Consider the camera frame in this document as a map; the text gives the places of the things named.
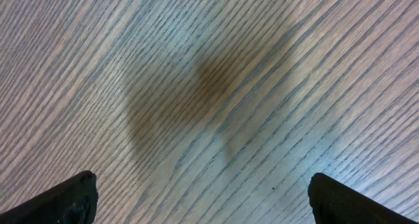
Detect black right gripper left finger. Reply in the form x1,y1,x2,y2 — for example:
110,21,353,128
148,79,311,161
1,170,98,224

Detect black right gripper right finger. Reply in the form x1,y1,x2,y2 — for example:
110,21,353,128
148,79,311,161
308,173,417,224

